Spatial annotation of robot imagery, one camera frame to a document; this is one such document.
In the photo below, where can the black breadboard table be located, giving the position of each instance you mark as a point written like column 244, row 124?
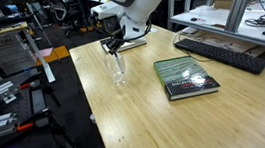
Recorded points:
column 20, row 147

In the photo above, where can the grey sign with red lettering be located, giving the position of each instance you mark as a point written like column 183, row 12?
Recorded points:
column 2, row 52

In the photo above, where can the small black object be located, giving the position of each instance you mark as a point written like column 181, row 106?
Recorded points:
column 193, row 19

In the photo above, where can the small aluminium extrusion piece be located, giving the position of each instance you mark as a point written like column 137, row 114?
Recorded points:
column 2, row 92

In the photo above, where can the green and black book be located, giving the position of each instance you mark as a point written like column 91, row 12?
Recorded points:
column 183, row 75

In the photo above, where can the pink paper sheet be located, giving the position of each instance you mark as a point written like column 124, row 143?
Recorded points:
column 45, row 52

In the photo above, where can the clear drinking glass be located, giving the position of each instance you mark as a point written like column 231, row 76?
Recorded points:
column 116, row 75

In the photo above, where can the white shelf board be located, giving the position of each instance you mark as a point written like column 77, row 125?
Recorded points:
column 213, row 16

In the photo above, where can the black office chair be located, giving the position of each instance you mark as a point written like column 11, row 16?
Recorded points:
column 61, row 11

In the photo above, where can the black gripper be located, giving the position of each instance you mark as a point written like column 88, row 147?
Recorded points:
column 116, row 43

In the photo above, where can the orange floor mat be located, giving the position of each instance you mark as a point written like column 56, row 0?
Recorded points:
column 60, row 53

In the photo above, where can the white workbench leg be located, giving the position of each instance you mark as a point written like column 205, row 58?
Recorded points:
column 40, row 57

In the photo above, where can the black computer keyboard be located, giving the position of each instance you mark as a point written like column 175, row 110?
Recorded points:
column 221, row 54

